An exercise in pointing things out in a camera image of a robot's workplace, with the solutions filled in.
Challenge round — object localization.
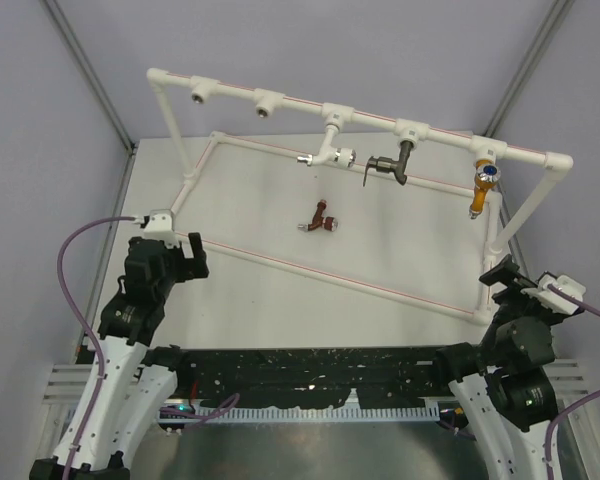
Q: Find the brown red water faucet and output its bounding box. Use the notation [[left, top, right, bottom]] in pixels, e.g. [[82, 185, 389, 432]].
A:
[[297, 199, 339, 232]]

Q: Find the white PVC pipe frame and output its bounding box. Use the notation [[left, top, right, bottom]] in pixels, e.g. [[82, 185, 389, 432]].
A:
[[146, 67, 574, 326]]

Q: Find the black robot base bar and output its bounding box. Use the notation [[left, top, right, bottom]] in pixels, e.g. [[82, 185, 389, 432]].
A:
[[144, 344, 486, 409]]

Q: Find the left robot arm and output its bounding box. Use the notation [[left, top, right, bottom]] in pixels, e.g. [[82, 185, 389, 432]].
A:
[[29, 233, 209, 479]]

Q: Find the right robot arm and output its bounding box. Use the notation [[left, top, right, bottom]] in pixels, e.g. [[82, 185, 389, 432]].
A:
[[432, 255, 581, 479]]

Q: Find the orange yellow water faucet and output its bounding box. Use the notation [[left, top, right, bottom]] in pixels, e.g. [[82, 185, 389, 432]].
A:
[[469, 160, 501, 219]]

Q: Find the white water faucet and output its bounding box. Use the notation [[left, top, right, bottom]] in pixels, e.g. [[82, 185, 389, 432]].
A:
[[297, 124, 357, 168]]

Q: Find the dark grey lever faucet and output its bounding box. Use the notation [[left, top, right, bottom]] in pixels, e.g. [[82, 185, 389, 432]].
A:
[[363, 140, 415, 186]]

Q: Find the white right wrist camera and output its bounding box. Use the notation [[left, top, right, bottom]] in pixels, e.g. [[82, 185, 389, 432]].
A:
[[521, 272, 586, 316]]

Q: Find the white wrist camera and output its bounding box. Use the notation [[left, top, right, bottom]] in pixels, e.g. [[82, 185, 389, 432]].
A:
[[521, 272, 586, 316], [132, 209, 178, 248]]

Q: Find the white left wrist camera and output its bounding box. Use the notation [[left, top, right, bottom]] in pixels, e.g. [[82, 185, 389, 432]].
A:
[[132, 209, 178, 248]]

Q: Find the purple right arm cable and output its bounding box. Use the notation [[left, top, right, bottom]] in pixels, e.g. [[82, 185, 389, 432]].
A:
[[543, 285, 600, 471]]

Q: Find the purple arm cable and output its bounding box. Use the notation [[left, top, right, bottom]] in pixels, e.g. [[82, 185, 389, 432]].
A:
[[543, 285, 600, 471], [55, 216, 136, 474]]

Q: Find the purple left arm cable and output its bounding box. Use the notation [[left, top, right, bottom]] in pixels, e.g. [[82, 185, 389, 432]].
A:
[[55, 216, 136, 474]]

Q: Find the white slotted cable duct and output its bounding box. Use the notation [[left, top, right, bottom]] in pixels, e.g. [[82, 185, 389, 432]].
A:
[[154, 404, 441, 424]]

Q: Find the grey aluminium frame post left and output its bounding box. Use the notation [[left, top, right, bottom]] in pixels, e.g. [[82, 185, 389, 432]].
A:
[[42, 0, 137, 154]]

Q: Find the grey aluminium frame post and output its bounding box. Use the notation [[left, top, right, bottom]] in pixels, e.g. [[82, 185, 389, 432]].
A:
[[42, 0, 137, 154], [483, 0, 576, 138]]

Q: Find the grey aluminium frame post right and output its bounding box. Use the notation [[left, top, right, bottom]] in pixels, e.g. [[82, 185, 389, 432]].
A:
[[483, 0, 576, 138]]

